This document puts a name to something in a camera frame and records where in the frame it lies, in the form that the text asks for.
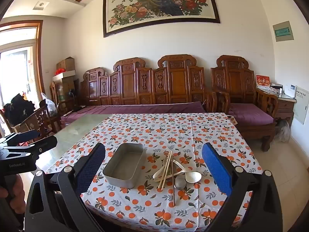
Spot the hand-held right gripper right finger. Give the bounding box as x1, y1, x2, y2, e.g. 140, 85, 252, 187
201, 142, 290, 232

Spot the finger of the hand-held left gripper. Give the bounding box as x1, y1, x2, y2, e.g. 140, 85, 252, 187
5, 135, 58, 161
0, 129, 41, 147

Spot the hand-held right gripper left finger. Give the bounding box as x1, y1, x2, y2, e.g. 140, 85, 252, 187
25, 142, 106, 232

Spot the white plastic spoon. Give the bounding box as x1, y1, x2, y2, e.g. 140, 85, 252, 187
182, 168, 202, 183

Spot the rectangular metal tray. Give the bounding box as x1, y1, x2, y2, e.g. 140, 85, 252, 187
103, 143, 147, 189

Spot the person's left hand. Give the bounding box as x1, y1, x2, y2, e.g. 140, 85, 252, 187
0, 174, 25, 214

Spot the carved wooden chair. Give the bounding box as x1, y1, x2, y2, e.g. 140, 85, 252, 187
23, 104, 61, 137

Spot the black clothing pile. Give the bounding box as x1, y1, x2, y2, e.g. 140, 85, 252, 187
3, 93, 36, 126

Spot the crumpled plastic bag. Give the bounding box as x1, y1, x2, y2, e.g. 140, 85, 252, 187
40, 93, 59, 115

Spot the small metal spoon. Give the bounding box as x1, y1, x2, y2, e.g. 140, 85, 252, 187
174, 176, 186, 189

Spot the orange print tablecloth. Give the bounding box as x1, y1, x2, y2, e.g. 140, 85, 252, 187
43, 113, 263, 232

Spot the dark metal chopstick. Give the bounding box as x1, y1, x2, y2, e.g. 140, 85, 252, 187
171, 157, 176, 206

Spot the wooden glass cabinet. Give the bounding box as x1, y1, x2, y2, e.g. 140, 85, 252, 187
49, 78, 80, 113

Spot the purple armchair cushion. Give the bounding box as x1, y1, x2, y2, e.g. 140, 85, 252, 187
228, 103, 275, 126

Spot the white flat box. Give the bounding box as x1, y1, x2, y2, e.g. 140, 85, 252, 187
53, 70, 76, 82

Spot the clear plastic bag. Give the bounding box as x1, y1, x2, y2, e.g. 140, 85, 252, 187
274, 118, 291, 143

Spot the brown cardboard box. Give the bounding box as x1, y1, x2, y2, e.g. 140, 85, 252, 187
57, 57, 75, 72

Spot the carved wooden armchair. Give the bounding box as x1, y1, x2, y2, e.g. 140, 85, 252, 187
211, 55, 278, 152

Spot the wooden side table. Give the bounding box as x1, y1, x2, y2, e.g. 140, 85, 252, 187
256, 87, 297, 126

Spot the carved wooden sofa bench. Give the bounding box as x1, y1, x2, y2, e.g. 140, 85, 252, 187
80, 54, 218, 114

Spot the red gift box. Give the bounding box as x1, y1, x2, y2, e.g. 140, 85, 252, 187
255, 74, 270, 89

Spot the grey tissue box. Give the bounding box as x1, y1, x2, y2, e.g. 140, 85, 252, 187
270, 83, 284, 94

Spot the white desk device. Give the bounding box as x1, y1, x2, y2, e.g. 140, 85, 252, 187
284, 84, 297, 99

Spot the framed peacock painting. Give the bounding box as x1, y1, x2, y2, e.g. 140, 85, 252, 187
103, 0, 221, 38

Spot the wooden door frame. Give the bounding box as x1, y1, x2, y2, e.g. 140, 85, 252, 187
0, 20, 45, 137

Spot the white wall cabinet door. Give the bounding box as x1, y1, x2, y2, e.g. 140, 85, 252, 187
293, 86, 309, 125

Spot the grey wall panel box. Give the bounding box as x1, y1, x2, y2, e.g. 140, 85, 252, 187
273, 20, 295, 42

